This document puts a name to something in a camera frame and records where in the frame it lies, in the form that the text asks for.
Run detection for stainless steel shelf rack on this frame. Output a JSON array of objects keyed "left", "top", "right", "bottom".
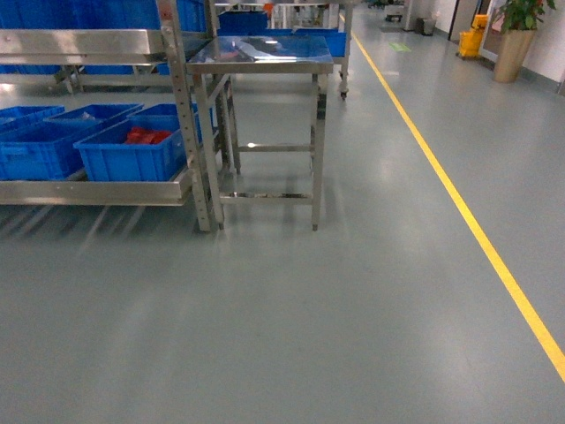
[{"left": 1, "top": 1, "right": 211, "bottom": 231}]

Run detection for yellow mop bucket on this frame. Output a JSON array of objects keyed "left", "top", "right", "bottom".
[{"left": 456, "top": 14, "right": 488, "bottom": 59}]

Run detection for potted green plant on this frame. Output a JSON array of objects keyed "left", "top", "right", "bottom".
[{"left": 493, "top": 0, "right": 556, "bottom": 34}]

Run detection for tan plant pot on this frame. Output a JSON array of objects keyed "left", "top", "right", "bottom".
[{"left": 493, "top": 30, "right": 537, "bottom": 83}]

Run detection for blue bin behind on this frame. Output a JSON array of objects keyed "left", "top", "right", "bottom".
[{"left": 44, "top": 103, "right": 144, "bottom": 127}]

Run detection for blue bin with red parts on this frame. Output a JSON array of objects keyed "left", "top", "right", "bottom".
[{"left": 74, "top": 119, "right": 186, "bottom": 182}]

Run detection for rear steel cart rack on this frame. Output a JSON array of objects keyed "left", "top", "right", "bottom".
[{"left": 215, "top": 1, "right": 355, "bottom": 99}]

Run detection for red bubble wrap parts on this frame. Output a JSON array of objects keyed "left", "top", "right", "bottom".
[{"left": 124, "top": 126, "right": 172, "bottom": 145}]

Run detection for stainless steel side table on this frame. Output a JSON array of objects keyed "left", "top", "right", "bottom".
[{"left": 186, "top": 35, "right": 334, "bottom": 231}]

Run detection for blue plastic bin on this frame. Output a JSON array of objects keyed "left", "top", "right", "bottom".
[{"left": 1, "top": 120, "right": 103, "bottom": 181}]

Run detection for blue bin rear right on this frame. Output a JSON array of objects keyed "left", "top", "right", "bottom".
[{"left": 127, "top": 102, "right": 218, "bottom": 144}]

